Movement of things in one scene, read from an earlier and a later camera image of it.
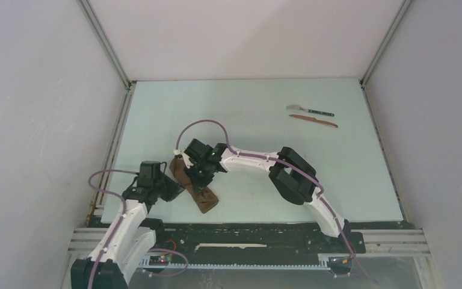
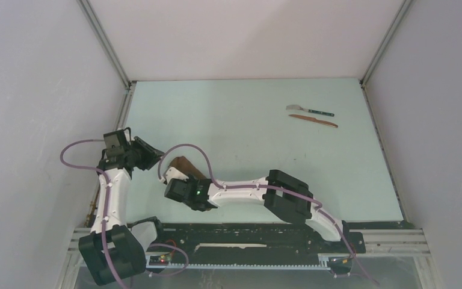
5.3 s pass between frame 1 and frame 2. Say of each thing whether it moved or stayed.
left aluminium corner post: stayed
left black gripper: moved
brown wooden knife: stayed
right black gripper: moved
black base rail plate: stayed
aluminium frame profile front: stayed
